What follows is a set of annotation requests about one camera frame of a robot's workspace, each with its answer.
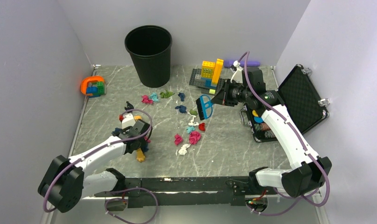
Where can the yellow blue brick tower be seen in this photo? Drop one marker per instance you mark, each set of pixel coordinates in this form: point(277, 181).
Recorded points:
point(212, 70)

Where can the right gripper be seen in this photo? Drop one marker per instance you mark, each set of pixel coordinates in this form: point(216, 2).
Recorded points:
point(223, 97)

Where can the small navy paper scrap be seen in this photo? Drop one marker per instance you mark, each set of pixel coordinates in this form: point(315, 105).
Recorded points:
point(181, 96)

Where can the teal paper scrap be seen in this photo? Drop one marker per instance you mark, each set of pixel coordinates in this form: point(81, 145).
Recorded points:
point(154, 97)

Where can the large magenta paper scrap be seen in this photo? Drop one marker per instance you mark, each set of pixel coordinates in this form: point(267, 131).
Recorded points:
point(194, 137)

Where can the blue hand brush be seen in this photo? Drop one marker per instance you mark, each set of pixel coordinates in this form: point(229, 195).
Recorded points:
point(204, 107)

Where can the black poker chip case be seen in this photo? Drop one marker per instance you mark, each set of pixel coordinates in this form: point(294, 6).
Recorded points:
point(302, 102)

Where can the dark blue front scrap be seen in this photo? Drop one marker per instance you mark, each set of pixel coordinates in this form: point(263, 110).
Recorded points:
point(145, 149)

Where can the pink paper scrap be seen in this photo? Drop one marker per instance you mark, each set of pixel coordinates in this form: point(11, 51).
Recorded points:
point(146, 100)

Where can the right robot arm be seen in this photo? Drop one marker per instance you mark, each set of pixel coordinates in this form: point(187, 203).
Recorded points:
point(308, 171)

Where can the large green paper scrap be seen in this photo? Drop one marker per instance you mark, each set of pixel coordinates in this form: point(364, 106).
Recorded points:
point(166, 94)

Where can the red paper scrap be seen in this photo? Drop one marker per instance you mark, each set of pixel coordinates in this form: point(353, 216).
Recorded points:
point(201, 127)

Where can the black paper scrap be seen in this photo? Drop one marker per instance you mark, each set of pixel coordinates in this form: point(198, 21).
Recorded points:
point(128, 106)

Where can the small blue left scrap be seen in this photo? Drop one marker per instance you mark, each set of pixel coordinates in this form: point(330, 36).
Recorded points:
point(116, 132)

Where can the black plastic trash bin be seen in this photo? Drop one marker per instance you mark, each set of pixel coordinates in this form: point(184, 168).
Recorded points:
point(149, 47)

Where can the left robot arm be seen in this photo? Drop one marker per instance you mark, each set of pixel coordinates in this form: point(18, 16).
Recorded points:
point(68, 180)

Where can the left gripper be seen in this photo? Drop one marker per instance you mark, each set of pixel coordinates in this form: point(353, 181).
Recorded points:
point(143, 142)

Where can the light blue paper scrap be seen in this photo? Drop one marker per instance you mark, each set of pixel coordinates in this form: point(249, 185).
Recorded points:
point(190, 129)

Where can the purple cylindrical handle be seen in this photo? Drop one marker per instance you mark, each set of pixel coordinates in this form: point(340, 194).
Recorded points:
point(229, 63)

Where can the orange slotted scoop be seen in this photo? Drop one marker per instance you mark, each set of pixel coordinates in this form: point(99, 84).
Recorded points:
point(140, 154)

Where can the orange holder with bricks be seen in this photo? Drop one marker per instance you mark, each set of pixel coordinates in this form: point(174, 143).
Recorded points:
point(93, 86)

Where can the grey brick baseplate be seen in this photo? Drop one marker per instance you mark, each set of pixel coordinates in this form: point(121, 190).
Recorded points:
point(204, 84)

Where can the small magenta paper scrap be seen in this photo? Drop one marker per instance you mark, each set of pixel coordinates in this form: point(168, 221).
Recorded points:
point(178, 139)

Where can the long white paper scrap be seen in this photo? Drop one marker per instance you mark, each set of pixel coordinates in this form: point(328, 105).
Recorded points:
point(193, 122)

